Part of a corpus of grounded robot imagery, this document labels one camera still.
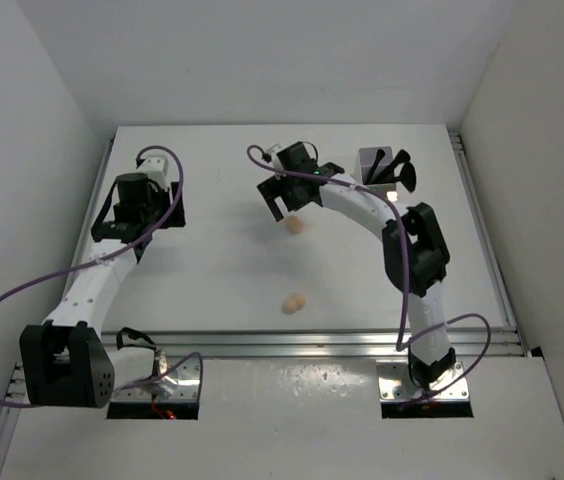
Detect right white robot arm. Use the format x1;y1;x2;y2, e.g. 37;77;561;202
247;142;456;391

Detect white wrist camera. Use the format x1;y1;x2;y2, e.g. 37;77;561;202
137;155;169;191
263;144;285;170

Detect aluminium frame rail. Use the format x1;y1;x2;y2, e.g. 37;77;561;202
0;127;543;480

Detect small black blending brush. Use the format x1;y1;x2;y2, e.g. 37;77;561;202
365;149;386;185

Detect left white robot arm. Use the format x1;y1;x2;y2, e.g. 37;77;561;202
19;167;185;408

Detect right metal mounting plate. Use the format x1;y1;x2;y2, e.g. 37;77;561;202
376;360;470;407

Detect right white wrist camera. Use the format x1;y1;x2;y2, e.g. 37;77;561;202
263;144;285;170

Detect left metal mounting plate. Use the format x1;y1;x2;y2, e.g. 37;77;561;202
112;352;204;404

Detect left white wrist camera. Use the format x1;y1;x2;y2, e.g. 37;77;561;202
137;155;169;191

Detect large black powder brush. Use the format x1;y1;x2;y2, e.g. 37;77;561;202
374;149;411;184

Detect black fan makeup brush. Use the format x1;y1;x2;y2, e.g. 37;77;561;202
391;162;417;193

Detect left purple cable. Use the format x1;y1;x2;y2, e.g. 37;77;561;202
0;145;204;407

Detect white organizer box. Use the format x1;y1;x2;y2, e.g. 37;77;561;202
353;146;394;187

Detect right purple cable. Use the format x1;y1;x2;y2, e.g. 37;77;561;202
245;143;492;404

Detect metal mounting plate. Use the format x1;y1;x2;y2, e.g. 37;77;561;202
376;360;470;407
112;352;204;404

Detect beige makeup sponge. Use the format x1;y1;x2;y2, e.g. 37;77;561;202
285;216;304;235
282;292;306;315

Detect purple cable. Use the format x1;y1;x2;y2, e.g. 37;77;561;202
0;145;204;407
245;143;492;404

